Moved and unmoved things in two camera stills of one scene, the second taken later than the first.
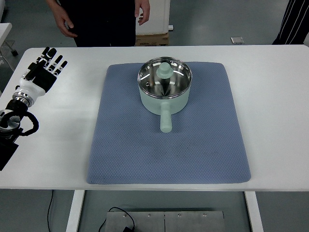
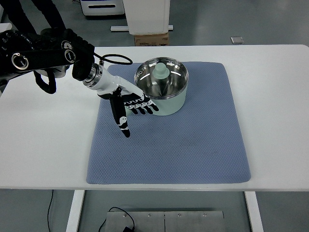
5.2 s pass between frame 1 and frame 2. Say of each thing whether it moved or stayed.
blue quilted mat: stayed
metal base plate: stayed
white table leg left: stayed
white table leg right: stayed
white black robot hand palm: moved
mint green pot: moved
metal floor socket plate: stayed
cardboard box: stayed
